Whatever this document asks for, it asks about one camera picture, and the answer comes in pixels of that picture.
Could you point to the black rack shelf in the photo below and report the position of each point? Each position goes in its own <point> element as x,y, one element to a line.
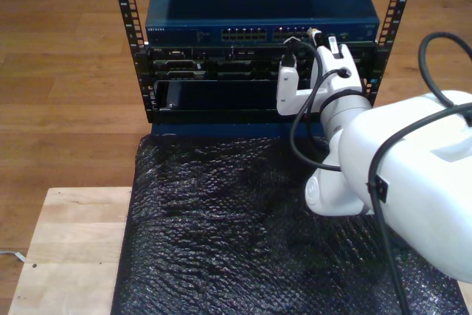
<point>221,97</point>

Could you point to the blue rack base plate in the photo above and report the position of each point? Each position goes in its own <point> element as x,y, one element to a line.
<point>221,130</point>

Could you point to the black rack server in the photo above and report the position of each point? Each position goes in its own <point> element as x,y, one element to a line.
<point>221,68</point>

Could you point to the black bubble mat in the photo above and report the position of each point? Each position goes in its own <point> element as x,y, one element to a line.
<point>221,237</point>

